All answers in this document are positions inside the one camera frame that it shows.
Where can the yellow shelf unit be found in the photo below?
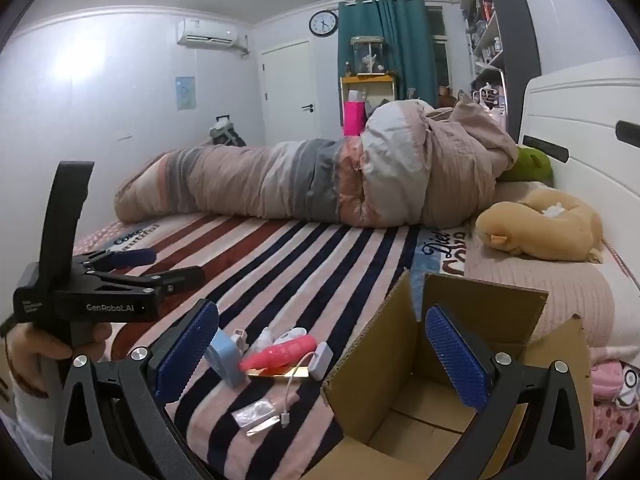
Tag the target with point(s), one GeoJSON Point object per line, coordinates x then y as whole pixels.
{"type": "Point", "coordinates": [370, 80]}

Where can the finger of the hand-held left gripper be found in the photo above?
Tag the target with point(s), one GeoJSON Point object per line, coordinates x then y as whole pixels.
{"type": "Point", "coordinates": [130, 257]}
{"type": "Point", "coordinates": [180, 277]}

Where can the pink plush with panda print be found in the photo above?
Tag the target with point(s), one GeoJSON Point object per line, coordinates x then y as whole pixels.
{"type": "Point", "coordinates": [615, 380]}

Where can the grey stroller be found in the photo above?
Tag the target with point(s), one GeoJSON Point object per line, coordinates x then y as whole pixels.
{"type": "Point", "coordinates": [227, 132]}

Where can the bright pink bag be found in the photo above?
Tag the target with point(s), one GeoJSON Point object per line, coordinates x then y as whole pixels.
{"type": "Point", "coordinates": [353, 119]}

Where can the white plastic double-cup holder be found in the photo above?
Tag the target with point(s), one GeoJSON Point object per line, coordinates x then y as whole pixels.
{"type": "Point", "coordinates": [292, 334]}

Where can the green plush toy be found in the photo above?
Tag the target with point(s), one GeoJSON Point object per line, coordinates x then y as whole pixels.
{"type": "Point", "coordinates": [530, 165]}

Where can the tall bookshelf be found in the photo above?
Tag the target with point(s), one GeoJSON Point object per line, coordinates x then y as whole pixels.
{"type": "Point", "coordinates": [515, 20]}

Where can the window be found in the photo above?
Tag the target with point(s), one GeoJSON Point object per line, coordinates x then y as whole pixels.
{"type": "Point", "coordinates": [437, 50]}

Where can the round wall clock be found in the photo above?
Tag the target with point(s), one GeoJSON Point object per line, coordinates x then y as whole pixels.
{"type": "Point", "coordinates": [323, 23]}

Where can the white door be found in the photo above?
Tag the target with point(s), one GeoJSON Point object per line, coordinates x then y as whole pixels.
{"type": "Point", "coordinates": [287, 95]}

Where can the rolled pink grey duvet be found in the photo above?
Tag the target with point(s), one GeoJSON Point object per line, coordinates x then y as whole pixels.
{"type": "Point", "coordinates": [280, 180]}

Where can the white bed headboard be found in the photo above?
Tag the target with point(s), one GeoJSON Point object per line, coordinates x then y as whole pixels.
{"type": "Point", "coordinates": [575, 110]}

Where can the light blue handheld device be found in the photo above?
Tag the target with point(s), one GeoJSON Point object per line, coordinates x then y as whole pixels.
{"type": "Point", "coordinates": [225, 362]}

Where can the clear plastic packet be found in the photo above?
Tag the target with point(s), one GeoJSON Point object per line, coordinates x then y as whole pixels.
{"type": "Point", "coordinates": [255, 416]}

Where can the blue wall poster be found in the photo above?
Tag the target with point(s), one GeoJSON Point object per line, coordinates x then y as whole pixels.
{"type": "Point", "coordinates": [185, 92]}

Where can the gold card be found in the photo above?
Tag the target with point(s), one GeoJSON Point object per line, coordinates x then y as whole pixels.
{"type": "Point", "coordinates": [280, 372]}

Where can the tan plush toy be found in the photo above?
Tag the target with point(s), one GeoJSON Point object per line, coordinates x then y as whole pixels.
{"type": "Point", "coordinates": [555, 230]}

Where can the teal curtain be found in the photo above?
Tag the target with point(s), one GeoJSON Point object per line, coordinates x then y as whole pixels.
{"type": "Point", "coordinates": [400, 45]}

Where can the striped plush blanket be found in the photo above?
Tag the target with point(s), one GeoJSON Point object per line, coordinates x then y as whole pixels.
{"type": "Point", "coordinates": [310, 270]}

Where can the person's left hand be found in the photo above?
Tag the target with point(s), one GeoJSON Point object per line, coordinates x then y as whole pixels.
{"type": "Point", "coordinates": [30, 357]}

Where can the pink plastic toy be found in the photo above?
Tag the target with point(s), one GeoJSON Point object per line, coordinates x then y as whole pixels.
{"type": "Point", "coordinates": [285, 352]}

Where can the white air conditioner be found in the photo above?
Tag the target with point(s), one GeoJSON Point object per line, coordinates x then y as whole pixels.
{"type": "Point", "coordinates": [207, 32]}

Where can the person's left forearm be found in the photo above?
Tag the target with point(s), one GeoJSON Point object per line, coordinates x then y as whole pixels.
{"type": "Point", "coordinates": [20, 425]}

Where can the glass display case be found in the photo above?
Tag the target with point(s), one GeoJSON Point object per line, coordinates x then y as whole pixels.
{"type": "Point", "coordinates": [368, 57]}

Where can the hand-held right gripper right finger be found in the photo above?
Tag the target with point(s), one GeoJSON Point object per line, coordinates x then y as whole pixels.
{"type": "Point", "coordinates": [455, 360]}

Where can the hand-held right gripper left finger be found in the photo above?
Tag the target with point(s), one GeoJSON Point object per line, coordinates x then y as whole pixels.
{"type": "Point", "coordinates": [185, 355]}

